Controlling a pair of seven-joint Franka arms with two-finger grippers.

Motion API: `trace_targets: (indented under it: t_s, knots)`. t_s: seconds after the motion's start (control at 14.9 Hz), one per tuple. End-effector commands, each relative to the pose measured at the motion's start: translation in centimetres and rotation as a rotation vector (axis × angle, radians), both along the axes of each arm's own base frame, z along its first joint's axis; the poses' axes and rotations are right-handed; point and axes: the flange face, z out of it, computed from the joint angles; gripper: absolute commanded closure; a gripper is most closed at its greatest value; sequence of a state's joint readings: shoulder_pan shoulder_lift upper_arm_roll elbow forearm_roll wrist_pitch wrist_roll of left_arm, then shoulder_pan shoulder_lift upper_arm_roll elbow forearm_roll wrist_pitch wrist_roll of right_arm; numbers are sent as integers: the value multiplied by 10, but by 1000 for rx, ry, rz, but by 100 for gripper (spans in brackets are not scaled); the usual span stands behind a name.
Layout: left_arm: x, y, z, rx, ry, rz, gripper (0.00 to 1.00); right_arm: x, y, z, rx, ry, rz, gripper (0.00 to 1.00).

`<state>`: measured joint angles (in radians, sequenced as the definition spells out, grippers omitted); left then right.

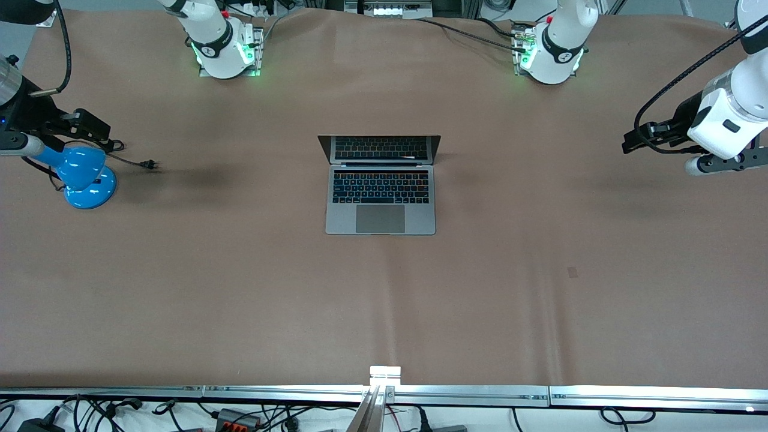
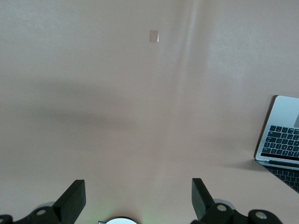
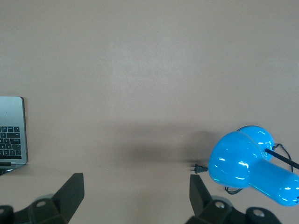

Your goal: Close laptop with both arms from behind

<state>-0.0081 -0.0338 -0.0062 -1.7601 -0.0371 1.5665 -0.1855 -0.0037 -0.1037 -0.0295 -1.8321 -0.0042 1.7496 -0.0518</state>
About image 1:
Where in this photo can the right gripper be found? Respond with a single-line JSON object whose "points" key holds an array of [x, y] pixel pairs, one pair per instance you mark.
{"points": [[28, 113]]}

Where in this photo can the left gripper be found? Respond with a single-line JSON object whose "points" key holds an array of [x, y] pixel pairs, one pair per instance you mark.
{"points": [[682, 122]]}

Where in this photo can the grey laptop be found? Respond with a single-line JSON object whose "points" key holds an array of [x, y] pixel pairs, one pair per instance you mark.
{"points": [[380, 198]]}

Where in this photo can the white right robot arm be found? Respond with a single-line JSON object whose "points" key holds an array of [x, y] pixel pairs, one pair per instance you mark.
{"points": [[211, 36]]}

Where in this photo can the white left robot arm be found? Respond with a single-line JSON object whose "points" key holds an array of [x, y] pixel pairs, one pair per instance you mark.
{"points": [[561, 45]]}

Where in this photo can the blue desk lamp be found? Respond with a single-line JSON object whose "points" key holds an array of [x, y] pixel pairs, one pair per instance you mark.
{"points": [[84, 180]]}

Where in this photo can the aluminium corner profile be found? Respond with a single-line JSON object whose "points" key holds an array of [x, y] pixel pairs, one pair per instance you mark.
{"points": [[47, 19]]}

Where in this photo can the small black connector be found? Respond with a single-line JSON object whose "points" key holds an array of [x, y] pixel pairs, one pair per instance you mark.
{"points": [[165, 408]]}

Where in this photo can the grey power strip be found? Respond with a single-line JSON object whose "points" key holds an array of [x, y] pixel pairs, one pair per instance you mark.
{"points": [[389, 8]]}

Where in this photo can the black power adapter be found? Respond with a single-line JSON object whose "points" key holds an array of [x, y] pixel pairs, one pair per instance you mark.
{"points": [[39, 425]]}

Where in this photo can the brown table mat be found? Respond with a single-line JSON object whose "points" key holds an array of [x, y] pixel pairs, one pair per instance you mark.
{"points": [[384, 300]]}

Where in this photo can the grey terminal block orange levers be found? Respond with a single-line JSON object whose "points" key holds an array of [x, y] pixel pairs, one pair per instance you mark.
{"points": [[238, 418]]}

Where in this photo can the black plug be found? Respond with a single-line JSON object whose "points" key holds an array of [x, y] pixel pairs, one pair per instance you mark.
{"points": [[423, 421]]}

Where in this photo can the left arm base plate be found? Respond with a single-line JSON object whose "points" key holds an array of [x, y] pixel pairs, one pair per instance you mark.
{"points": [[519, 48]]}

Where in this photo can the aluminium edge rail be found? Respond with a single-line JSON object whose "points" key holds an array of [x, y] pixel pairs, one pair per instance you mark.
{"points": [[660, 396], [102, 391], [288, 393]]}

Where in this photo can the shiny metal mount plate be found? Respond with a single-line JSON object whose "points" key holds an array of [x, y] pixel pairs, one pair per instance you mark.
{"points": [[384, 375]]}

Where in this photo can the aluminium camera mount bar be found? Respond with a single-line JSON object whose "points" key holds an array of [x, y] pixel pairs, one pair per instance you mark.
{"points": [[369, 414]]}

